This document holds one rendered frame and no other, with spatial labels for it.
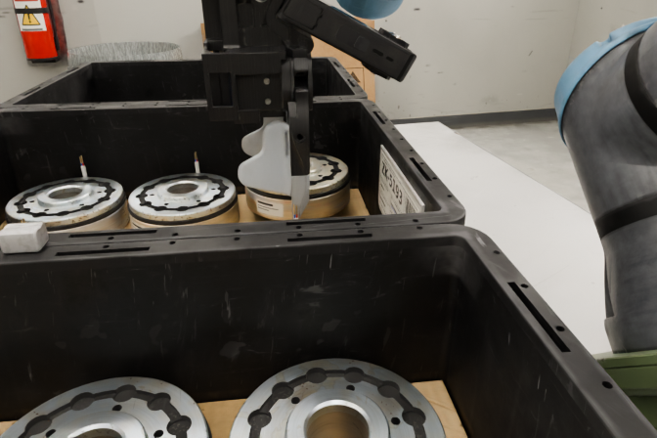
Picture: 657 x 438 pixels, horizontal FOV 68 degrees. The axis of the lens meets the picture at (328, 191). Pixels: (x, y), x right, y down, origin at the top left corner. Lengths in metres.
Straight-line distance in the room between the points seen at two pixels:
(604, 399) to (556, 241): 0.60
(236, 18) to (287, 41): 0.04
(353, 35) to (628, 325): 0.28
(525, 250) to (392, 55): 0.43
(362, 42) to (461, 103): 3.40
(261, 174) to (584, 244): 0.53
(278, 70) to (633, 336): 0.31
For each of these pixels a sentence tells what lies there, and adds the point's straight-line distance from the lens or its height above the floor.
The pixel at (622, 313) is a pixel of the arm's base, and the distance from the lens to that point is 0.41.
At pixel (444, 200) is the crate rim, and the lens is 0.31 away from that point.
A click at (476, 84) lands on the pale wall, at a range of 3.80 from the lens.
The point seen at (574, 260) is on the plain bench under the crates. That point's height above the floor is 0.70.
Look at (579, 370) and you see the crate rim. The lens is 0.20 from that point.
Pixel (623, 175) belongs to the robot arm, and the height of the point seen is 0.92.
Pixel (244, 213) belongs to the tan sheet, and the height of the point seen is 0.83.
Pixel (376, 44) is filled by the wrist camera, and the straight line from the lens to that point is 0.39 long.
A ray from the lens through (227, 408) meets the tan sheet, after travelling 0.31.
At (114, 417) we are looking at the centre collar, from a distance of 0.27.
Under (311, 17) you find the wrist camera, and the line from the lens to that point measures 0.38.
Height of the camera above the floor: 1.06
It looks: 24 degrees down
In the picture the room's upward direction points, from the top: straight up
